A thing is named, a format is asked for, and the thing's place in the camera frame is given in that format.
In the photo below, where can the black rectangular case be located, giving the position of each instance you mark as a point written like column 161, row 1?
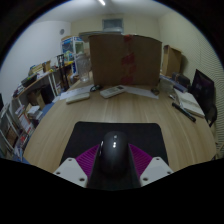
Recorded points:
column 29, row 80

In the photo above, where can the black computer monitor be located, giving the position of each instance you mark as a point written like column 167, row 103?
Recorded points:
column 202, row 90

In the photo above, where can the blue-white glass display cabinet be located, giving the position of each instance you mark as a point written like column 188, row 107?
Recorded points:
column 70, row 46

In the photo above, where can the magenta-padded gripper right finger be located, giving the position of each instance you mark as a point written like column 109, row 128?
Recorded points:
column 156, row 170

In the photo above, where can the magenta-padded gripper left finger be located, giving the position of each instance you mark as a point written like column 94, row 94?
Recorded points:
column 70, row 170

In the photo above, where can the open white notebook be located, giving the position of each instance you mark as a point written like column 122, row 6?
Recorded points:
column 190, row 104

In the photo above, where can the black computer mouse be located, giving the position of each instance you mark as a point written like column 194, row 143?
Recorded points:
column 114, row 153

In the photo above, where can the stack of books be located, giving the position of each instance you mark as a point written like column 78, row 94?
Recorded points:
column 34, row 112

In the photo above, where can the black pedestal stand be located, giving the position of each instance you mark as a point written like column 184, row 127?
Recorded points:
column 62, row 73

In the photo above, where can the black mouse pad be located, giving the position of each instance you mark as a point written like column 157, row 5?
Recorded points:
column 140, row 133

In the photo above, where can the large brown cardboard box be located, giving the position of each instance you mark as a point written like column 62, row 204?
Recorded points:
column 110, row 60

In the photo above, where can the grey door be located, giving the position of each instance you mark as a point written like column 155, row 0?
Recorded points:
column 112, row 25

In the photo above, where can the small brown cardboard box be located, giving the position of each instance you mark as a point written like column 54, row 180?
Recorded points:
column 171, row 60

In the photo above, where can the black marker pen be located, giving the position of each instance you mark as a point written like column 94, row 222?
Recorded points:
column 184, row 112

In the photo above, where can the ceiling light tube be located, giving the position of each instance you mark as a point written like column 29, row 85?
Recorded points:
column 101, row 2

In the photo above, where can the dark books stack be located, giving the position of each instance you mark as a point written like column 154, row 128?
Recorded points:
column 180, row 81

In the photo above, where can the round wall clock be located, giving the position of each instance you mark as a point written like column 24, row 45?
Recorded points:
column 62, row 31

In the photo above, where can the black floor bag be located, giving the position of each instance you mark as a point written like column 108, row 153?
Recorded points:
column 47, row 94

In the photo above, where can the white paper sheet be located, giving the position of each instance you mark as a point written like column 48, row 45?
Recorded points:
column 141, row 92
column 71, row 90

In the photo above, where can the low brown cardboard box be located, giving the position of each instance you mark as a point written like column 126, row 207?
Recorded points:
column 35, row 99

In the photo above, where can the long wooden side desk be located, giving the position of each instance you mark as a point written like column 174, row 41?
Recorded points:
column 36, row 83

